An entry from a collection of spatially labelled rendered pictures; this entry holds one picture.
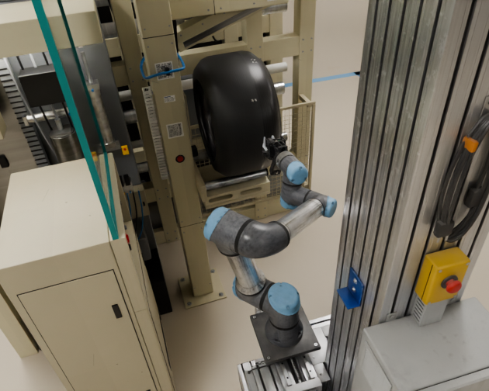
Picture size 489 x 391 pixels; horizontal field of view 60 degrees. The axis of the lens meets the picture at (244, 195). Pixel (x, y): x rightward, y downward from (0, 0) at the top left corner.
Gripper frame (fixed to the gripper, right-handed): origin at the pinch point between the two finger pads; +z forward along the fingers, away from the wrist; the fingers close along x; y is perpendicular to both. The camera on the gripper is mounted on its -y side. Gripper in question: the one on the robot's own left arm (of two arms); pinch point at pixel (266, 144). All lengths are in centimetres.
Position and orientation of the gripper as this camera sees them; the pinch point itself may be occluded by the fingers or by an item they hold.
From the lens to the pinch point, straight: 185.7
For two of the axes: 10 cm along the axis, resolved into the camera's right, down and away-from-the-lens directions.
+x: -9.5, 2.1, -2.3
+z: -3.0, -4.7, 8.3
